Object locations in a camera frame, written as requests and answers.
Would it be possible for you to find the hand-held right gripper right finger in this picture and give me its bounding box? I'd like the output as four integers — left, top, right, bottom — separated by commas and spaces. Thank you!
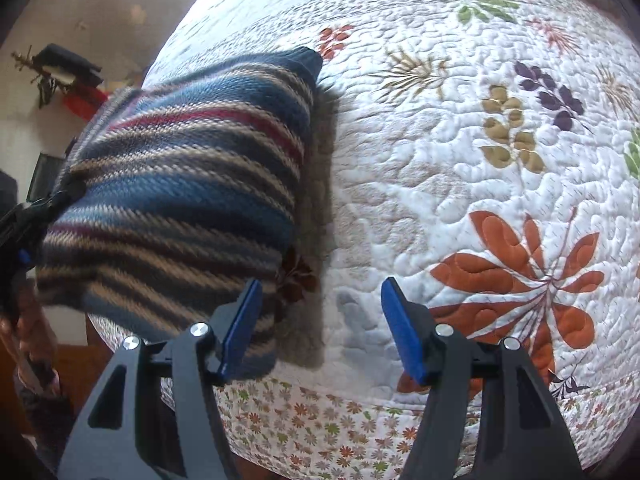
381, 276, 584, 480

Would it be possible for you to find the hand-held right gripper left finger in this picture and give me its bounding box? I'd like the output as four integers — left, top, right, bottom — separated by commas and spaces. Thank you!
57, 279, 264, 480

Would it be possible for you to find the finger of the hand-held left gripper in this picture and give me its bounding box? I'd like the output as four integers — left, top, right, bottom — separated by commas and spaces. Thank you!
0, 179, 87, 243
0, 240, 37, 311

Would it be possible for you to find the striped knitted sweater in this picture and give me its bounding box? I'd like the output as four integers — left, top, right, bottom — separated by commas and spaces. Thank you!
35, 46, 325, 382

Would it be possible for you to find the person's left hand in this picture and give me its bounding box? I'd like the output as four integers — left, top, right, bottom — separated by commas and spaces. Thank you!
0, 282, 62, 401

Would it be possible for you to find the red cloth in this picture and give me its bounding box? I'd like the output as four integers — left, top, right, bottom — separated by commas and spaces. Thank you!
62, 85, 109, 122

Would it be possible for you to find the dark cloth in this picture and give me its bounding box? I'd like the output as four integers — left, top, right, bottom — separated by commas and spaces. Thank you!
36, 43, 104, 89

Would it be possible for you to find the floral quilted bedspread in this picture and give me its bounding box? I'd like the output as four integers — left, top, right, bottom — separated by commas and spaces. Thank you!
87, 0, 640, 480

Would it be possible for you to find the wall coat rack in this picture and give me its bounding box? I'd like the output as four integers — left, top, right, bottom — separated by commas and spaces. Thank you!
11, 49, 68, 110

